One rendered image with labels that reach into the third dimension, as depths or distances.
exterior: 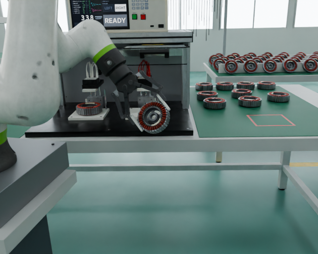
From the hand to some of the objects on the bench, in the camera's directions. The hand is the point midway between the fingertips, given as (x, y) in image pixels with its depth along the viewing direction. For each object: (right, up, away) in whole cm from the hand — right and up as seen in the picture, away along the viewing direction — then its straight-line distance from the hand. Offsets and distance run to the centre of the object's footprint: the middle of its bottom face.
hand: (153, 116), depth 109 cm
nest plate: (-29, +2, +30) cm, 41 cm away
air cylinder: (-4, +6, +43) cm, 44 cm away
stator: (-4, -4, +1) cm, 6 cm away
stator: (+48, +13, +66) cm, 83 cm away
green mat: (+48, +8, +50) cm, 70 cm away
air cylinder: (-28, +6, +44) cm, 52 cm away
